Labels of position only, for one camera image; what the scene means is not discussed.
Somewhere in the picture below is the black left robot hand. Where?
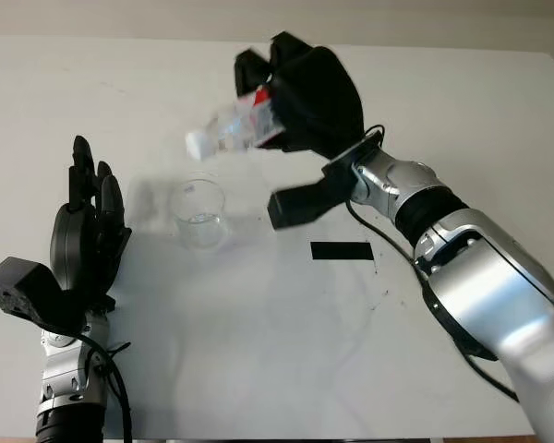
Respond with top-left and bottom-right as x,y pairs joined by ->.
49,135 -> 134,319

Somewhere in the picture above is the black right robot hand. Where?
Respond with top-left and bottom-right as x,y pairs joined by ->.
234,30 -> 366,161

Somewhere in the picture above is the clear water bottle white cap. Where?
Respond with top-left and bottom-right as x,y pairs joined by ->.
186,87 -> 287,162

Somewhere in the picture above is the clear plastic cup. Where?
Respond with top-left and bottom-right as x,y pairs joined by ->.
168,173 -> 226,250

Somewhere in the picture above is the black tape strip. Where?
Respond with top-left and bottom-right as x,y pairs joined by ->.
310,241 -> 375,262

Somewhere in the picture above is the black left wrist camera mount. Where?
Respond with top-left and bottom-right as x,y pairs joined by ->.
0,257 -> 89,333

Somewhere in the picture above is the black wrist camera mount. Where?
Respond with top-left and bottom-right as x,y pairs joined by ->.
267,138 -> 379,231
0,257 -> 89,333

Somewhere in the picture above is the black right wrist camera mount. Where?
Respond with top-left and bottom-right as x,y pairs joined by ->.
267,138 -> 379,231

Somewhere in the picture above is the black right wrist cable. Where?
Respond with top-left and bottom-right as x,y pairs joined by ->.
345,124 -> 521,402

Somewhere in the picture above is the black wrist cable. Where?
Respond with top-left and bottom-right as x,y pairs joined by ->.
80,334 -> 134,443
345,124 -> 521,402

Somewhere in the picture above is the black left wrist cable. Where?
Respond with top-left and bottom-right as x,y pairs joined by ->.
80,334 -> 134,443

